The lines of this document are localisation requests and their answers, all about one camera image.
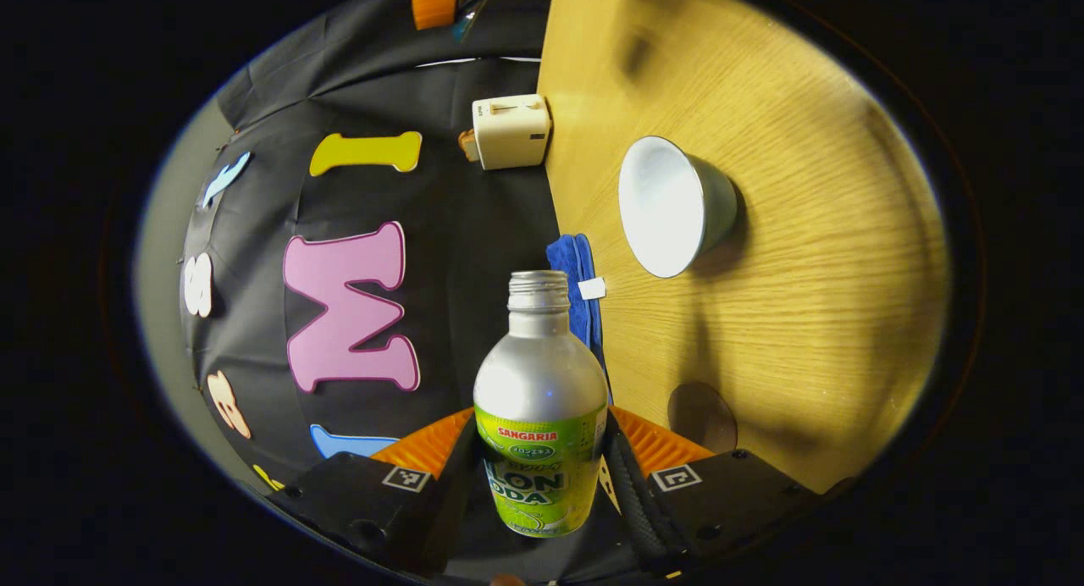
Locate white ceramic teacup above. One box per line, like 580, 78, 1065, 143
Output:
617, 135, 739, 280

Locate white toaster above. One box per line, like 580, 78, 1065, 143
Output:
471, 93, 554, 172

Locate round brown coaster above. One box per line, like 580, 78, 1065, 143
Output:
666, 381, 739, 455

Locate black backdrop cloth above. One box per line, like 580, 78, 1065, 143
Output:
180, 0, 561, 495

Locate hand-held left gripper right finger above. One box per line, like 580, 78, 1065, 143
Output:
602, 404, 819, 571

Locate silver green-label water bottle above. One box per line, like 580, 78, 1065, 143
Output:
472, 269, 610, 539

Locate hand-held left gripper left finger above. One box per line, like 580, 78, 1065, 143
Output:
266, 406, 489, 578

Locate blue folded cloth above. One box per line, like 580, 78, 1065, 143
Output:
545, 232, 613, 402

